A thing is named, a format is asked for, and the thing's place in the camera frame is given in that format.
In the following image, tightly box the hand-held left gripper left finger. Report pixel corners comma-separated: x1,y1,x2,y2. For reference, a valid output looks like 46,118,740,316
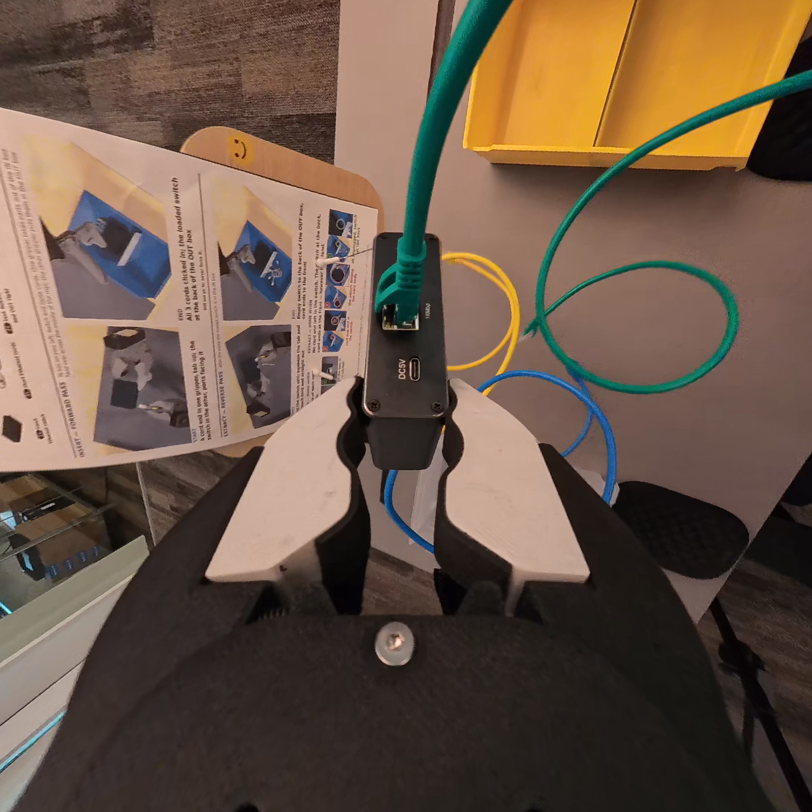
204,376,372,615

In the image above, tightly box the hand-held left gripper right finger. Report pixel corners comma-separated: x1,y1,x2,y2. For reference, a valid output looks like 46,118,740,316
433,377,591,615

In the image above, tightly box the blue ethernet cable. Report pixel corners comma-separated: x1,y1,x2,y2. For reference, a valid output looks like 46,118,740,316
382,370,620,553

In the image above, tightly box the black ethernet splitter box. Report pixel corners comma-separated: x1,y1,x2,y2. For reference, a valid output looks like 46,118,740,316
362,231,453,472

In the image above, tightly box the yellow ethernet cable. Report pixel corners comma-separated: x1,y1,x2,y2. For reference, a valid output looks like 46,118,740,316
442,252,521,376

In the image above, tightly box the green ethernet cable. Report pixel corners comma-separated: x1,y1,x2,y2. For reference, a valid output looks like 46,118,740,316
376,0,812,395

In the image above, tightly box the yellow plastic bin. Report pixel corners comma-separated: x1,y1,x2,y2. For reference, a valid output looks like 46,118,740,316
462,0,812,172

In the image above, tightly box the white cabinet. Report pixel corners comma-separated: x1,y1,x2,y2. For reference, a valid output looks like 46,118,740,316
0,536,151,778

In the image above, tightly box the printed instruction sheet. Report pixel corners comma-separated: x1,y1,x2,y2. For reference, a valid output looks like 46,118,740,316
0,108,380,473

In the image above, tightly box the black tripod stand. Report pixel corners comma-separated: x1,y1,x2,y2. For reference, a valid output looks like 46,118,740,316
709,596,812,812

